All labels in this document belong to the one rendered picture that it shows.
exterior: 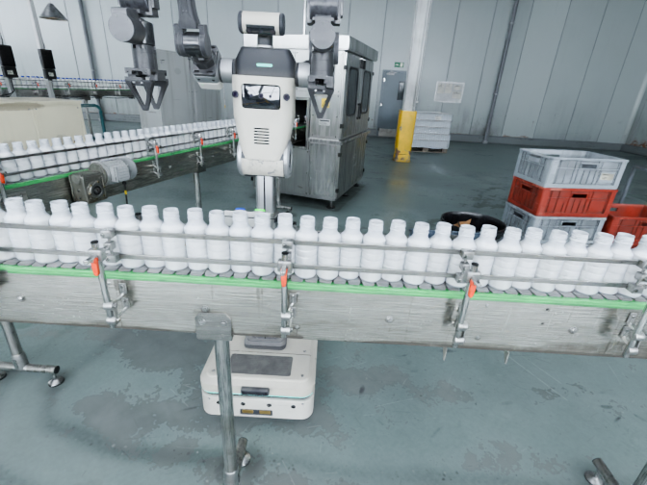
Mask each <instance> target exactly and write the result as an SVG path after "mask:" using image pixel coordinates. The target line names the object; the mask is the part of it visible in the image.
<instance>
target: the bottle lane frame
mask: <svg viewBox="0 0 647 485"><path fill-rule="evenodd" d="M46 266H47V265H46ZM46 266H44V267H32V265H30V266H28V267H27V266H18V265H17V264H16V265H14V266H11V265H3V264H0V321H4V322H22V323H38V324H55V325H71V326H87V327H105V328H110V326H109V324H107V322H106V318H107V314H106V310H104V309H103V303H104V300H103V296H102V292H101V288H100V284H99V279H98V276H95V275H94V274H93V271H92V269H90V268H87V269H77V268H61V267H58V268H47V267H46ZM105 274H106V279H107V283H108V288H109V292H110V297H111V300H116V299H117V298H118V297H119V296H120V295H121V293H120V290H119V285H118V283H126V288H127V294H125V295H124V296H123V297H129V303H130V307H128V308H127V309H126V311H125V312H124V313H123V314H122V315H121V316H120V318H121V321H120V322H119V324H117V325H116V327H115V328H121V329H138V330H154V331H171V332H188V333H196V329H195V319H194V317H195V316H196V315H197V314H198V313H199V312H212V313H225V314H227V315H228V316H229V317H231V324H232V335H237V336H254V337H271V338H281V281H277V280H276V278H274V280H263V279H262V277H260V279H247V277H246V278H245V279H242V278H233V276H234V275H232V276H231V277H230V278H225V277H219V274H218V275H217V276H216V277H209V276H205V273H204V274H203V275H202V276H192V275H191V273H189V274H188V275H176V272H175V273H174V274H162V271H161V272H159V273H147V271H146V272H144V273H142V272H133V270H131V271H129V272H126V271H118V269H117V270H116V271H109V270H105ZM503 292H504V291H503ZM290 293H294V294H297V303H294V305H293V307H296V316H295V317H294V318H293V319H292V324H291V328H293V332H291V333H290V335H287V339H304V340H320V341H337V342H354V343H370V344H387V345H419V346H436V347H452V342H453V335H454V331H455V326H454V324H455V320H456V317H458V316H459V313H458V308H459V304H460V303H462V300H463V296H464V293H465V292H463V291H462V290H461V289H460V292H457V291H449V290H448V289H447V288H446V290H445V291H440V290H434V289H433V288H431V290H424V289H420V288H419V286H418V288H417V289H407V288H406V287H405V286H403V287H402V288H392V287H391V285H389V287H378V286H377V285H376V284H375V285H374V286H363V285H362V283H360V285H359V286H357V285H349V284H348V282H346V284H345V285H341V284H334V282H331V284H325V283H320V281H317V283H308V282H305V280H304V279H303V281H302V282H292V281H291V279H290V278H289V280H288V311H289V307H290V304H291V303H290ZM517 293H518V292H517ZM646 303H647V302H638V301H634V300H633V301H622V300H620V299H618V300H607V299H605V298H604V299H593V298H591V297H590V298H589V299H588V298H577V297H576V296H575V298H572V297H563V296H561V297H555V296H548V295H546V296H539V295H534V294H532V295H522V294H519V293H518V294H506V293H505V292H504V293H503V294H493V293H491V292H490V291H489V293H478V292H477V291H475V293H474V296H473V297H472V298H470V302H469V306H468V310H467V314H466V317H465V321H467V323H468V324H469V328H468V329H467V331H466V333H465V336H464V338H465V343H464V344H463V345H458V348H469V349H486V350H502V351H519V352H535V353H553V354H569V355H585V356H602V357H618V358H625V357H623V356H622V355H621V354H622V352H623V351H622V346H623V345H626V343H624V342H623V341H622V336H620V333H621V331H622V329H623V327H624V326H629V323H628V322H626V320H627V318H628V316H629V314H630V313H637V316H636V318H635V320H634V322H633V323H632V327H635V325H636V323H637V321H638V319H639V317H640V315H641V313H642V311H643V309H644V307H645V305H646Z"/></svg>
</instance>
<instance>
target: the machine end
mask: <svg viewBox="0 0 647 485"><path fill-rule="evenodd" d="M256 45H257V35H248V34H244V46H251V47H256ZM273 48H283V49H289V50H290V51H291V52H292V54H293V56H294V58H295V60H296V62H297V63H309V35H284V36H283V37H282V36H273ZM377 58H378V51H376V50H375V49H374V48H372V47H370V46H368V45H367V44H365V43H363V42H361V41H359V40H357V39H356V38H353V37H351V36H339V60H338V64H336V65H335V83H334V93H333V95H332V96H331V99H330V101H329V103H328V106H327V108H326V111H325V113H324V115H323V118H317V116H316V113H315V110H314V107H313V104H312V101H311V98H310V95H309V93H308V90H307V88H299V87H296V108H295V110H296V111H295V116H298V115H306V123H300V124H306V140H302V141H298V142H295V143H293V145H292V146H293V161H292V164H293V165H292V174H291V176H290V177H289V178H280V193H286V194H292V195H298V196H305V197H311V198H317V199H323V200H329V202H330V205H327V206H326V208H327V209H335V206H333V205H332V202H333V201H336V200H337V199H338V198H339V197H340V196H341V195H342V196H349V195H348V194H347V193H346V191H347V190H348V189H350V188H351V187H352V186H355V187H359V184H357V182H358V181H359V180H360V179H361V178H362V177H363V172H364V170H365V168H364V159H365V149H366V143H367V141H368V140H367V134H370V133H371V130H367V129H368V121H370V118H369V110H370V100H371V90H372V81H373V76H374V75H375V73H374V72H373V71H374V63H373V62H376V61H377ZM314 96H315V99H316V102H317V106H318V109H319V112H321V111H322V109H323V106H324V102H325V100H326V98H327V96H320V95H314ZM300 124H298V125H300Z"/></svg>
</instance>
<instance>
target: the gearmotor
mask: <svg viewBox="0 0 647 485"><path fill-rule="evenodd" d="M137 173H138V170H137V166H136V164H135V163H134V162H133V161H132V160H131V159H130V158H127V157H122V158H117V159H109V160H104V161H100V162H95V163H92V164H91V165H90V166H89V170H84V171H79V172H74V173H72V174H69V175H68V178H69V182H70V186H71V190H72V196H73V199H74V202H87V203H88V204H91V203H93V202H97V201H100V200H103V199H107V198H108V197H107V192H106V187H105V186H108V185H112V184H115V183H119V182H122V185H123V186H124V193H125V198H126V204H128V199H127V190H126V186H125V185H126V182H125V181H126V180H130V179H134V178H135V177H136V176H137Z"/></svg>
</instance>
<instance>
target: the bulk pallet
mask: <svg viewBox="0 0 647 485"><path fill-rule="evenodd" d="M416 112H417V115H416V122H415V128H414V135H413V142H412V147H417V148H411V149H422V151H421V150H411V151H413V152H432V153H447V151H448V148H449V144H450V136H451V135H450V130H451V129H452V128H451V124H452V118H453V115H452V114H446V113H441V112H425V111H416ZM447 146H448V147H447ZM429 148H431V149H429ZM429 150H441V152H440V151H429Z"/></svg>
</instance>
